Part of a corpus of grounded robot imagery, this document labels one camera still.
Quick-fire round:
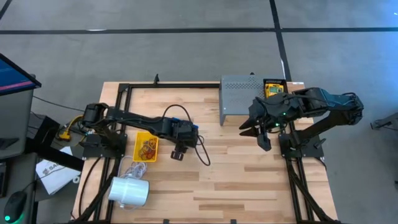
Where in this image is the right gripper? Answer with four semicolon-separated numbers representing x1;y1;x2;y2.
238;92;301;138

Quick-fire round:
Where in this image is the yellow plastic basket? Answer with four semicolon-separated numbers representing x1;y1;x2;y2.
132;131;160;164

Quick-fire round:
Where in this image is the black plastic basket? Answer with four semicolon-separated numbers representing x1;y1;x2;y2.
262;78;289;101

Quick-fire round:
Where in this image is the black desk leg bar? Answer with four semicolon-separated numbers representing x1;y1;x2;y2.
24;136;85;172

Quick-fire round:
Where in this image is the grey desk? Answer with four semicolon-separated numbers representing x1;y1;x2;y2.
0;88;40;224

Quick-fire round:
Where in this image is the grey perforated metal shelf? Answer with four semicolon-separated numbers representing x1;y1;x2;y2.
218;73;290;126

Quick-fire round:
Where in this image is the white printed paper sheet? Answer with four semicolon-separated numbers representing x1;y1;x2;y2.
35;146;83;196

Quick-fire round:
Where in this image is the grey chair leg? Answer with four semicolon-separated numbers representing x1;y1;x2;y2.
369;111;398;131

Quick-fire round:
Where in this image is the black power box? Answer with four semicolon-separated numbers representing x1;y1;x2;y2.
29;111;62;147

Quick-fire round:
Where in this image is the computer monitor blue screen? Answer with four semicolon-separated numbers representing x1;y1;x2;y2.
0;52;42;96

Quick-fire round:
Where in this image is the black computer mouse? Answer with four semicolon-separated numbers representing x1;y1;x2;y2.
3;190;27;223

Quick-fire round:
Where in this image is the black keyboard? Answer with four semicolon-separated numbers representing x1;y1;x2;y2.
0;161;8;198

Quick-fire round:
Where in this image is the black aluminium table frame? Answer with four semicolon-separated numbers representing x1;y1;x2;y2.
70;73;343;224

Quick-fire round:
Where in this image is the white cable bundle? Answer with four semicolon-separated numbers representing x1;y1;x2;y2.
116;154;149;213

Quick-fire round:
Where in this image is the black power cable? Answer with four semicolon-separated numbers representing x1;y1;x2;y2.
32;95;86;113

